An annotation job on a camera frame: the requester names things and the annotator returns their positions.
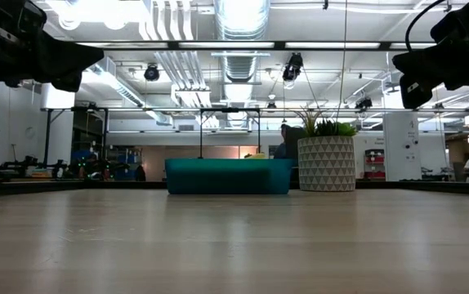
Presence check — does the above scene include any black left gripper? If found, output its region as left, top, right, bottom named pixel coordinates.
left=0, top=16, right=105, bottom=93

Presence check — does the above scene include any teal plastic bin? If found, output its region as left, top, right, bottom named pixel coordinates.
left=164, top=158, right=293, bottom=195

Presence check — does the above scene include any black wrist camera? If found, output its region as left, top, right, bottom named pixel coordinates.
left=0, top=0, right=48, bottom=36
left=430, top=2, right=469, bottom=42

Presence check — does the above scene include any white square pillar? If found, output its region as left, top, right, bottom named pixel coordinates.
left=382, top=112, right=422, bottom=182

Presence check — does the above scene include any black right camera cable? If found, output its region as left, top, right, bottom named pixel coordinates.
left=404, top=0, right=448, bottom=53

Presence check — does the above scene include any black background robot rig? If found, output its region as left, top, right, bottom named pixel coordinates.
left=67, top=158, right=132, bottom=180
left=0, top=154, right=69, bottom=180

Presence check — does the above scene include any potted succulent plant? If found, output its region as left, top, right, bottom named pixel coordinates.
left=295, top=108, right=358, bottom=192

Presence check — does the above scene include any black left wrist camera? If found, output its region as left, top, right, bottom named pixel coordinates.
left=0, top=0, right=48, bottom=36

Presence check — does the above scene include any black overhead camera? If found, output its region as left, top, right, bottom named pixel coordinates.
left=282, top=51, right=304, bottom=82

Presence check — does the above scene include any red storage shelf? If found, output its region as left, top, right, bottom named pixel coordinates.
left=364, top=148, right=386, bottom=180

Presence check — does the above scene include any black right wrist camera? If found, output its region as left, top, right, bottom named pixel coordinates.
left=430, top=2, right=469, bottom=42

